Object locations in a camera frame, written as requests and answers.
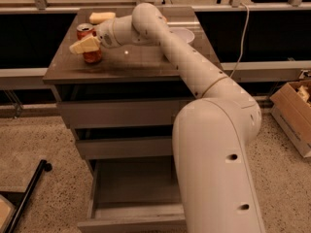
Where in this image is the red coke can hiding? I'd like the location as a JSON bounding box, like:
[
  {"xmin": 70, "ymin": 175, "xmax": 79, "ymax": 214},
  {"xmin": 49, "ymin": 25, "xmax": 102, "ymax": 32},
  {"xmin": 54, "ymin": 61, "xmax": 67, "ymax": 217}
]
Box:
[{"xmin": 77, "ymin": 23, "xmax": 102, "ymax": 64}]

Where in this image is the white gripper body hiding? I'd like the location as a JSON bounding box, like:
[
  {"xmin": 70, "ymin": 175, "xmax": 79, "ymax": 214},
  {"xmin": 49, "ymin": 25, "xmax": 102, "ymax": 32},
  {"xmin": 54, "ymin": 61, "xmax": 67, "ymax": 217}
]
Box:
[{"xmin": 95, "ymin": 19, "xmax": 114, "ymax": 48}]

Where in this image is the top drawer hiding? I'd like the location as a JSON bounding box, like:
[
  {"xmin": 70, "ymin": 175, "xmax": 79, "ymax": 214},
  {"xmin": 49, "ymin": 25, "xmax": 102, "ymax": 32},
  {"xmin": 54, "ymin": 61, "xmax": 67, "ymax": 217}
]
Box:
[{"xmin": 57, "ymin": 99, "xmax": 189, "ymax": 129}]

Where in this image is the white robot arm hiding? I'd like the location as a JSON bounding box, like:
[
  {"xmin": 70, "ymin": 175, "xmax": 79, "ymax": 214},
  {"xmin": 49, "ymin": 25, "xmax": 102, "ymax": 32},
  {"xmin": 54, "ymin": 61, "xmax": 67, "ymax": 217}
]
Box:
[{"xmin": 69, "ymin": 3, "xmax": 265, "ymax": 233}]

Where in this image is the white cable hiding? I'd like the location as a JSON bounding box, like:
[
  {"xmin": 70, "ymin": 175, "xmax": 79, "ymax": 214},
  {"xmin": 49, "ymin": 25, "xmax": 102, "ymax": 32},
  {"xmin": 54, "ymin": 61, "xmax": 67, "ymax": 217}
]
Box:
[{"xmin": 228, "ymin": 3, "xmax": 250, "ymax": 80}]

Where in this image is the open bottom drawer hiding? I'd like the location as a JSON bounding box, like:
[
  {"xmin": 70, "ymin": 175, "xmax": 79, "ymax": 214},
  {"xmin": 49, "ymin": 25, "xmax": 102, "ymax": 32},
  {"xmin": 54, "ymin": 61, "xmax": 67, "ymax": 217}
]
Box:
[{"xmin": 78, "ymin": 156, "xmax": 186, "ymax": 233}]

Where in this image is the middle drawer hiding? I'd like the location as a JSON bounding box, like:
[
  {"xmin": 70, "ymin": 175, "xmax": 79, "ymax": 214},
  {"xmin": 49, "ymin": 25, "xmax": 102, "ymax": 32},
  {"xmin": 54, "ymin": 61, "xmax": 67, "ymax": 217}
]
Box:
[{"xmin": 76, "ymin": 137, "xmax": 172, "ymax": 160}]

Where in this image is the black metal bar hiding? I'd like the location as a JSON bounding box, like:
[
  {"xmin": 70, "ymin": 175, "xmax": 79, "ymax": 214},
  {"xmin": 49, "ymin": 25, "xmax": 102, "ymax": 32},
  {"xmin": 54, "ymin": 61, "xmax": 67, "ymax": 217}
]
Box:
[{"xmin": 0, "ymin": 159, "xmax": 52, "ymax": 233}]

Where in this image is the cardboard box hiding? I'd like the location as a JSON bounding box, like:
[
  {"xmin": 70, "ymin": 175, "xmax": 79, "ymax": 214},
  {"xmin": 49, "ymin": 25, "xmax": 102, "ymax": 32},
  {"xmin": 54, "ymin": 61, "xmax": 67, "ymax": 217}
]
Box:
[{"xmin": 270, "ymin": 80, "xmax": 311, "ymax": 158}]

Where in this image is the yellow sponge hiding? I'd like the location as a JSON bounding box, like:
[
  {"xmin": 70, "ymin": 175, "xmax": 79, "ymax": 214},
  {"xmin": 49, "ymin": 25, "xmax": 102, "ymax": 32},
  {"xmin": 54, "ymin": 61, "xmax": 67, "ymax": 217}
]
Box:
[{"xmin": 89, "ymin": 12, "xmax": 116, "ymax": 24}]

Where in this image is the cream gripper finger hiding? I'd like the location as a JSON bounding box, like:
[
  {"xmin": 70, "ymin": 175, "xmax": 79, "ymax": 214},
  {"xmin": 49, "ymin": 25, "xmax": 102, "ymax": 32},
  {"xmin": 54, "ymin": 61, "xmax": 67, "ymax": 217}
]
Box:
[{"xmin": 69, "ymin": 34, "xmax": 100, "ymax": 54}]

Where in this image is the white bowl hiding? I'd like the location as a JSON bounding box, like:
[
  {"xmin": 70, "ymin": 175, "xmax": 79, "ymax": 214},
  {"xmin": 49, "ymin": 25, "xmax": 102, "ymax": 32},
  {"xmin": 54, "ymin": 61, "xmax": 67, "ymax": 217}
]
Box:
[{"xmin": 170, "ymin": 27, "xmax": 195, "ymax": 45}]

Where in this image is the grey drawer cabinet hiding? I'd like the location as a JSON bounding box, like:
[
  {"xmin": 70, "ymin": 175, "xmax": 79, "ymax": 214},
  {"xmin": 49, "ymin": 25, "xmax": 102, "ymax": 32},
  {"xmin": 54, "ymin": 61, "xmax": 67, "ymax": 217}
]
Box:
[{"xmin": 42, "ymin": 6, "xmax": 225, "ymax": 233}]

